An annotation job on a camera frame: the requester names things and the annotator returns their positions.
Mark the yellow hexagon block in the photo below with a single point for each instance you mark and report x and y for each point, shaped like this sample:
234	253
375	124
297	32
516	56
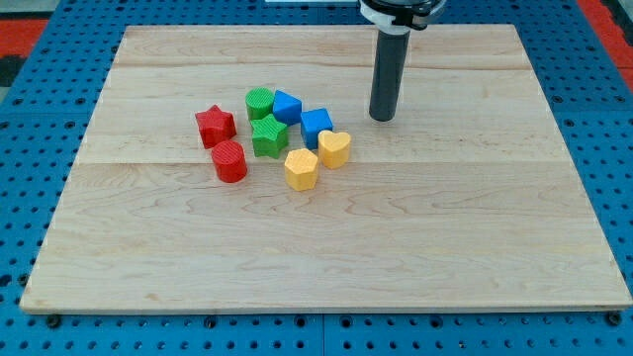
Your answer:
301	169

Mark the yellow heart block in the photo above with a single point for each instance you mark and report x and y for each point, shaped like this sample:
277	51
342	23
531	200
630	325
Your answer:
333	148

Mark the blue cube block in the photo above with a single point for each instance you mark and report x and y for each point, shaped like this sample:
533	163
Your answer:
312	123

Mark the green star block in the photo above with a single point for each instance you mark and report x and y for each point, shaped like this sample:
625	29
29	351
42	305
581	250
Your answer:
269	137

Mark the blue triangle block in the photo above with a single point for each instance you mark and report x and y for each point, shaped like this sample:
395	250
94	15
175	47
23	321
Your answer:
287	108

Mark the red cylinder block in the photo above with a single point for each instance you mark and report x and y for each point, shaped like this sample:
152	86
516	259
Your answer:
229	160

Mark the green cylinder block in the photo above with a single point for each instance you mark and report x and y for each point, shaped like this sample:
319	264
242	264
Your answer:
259	103

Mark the red star block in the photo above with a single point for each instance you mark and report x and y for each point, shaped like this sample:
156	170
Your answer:
215	126

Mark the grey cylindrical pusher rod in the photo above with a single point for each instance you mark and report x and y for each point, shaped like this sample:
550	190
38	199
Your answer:
389	64

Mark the wooden board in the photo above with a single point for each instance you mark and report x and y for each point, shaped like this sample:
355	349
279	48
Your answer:
467	201

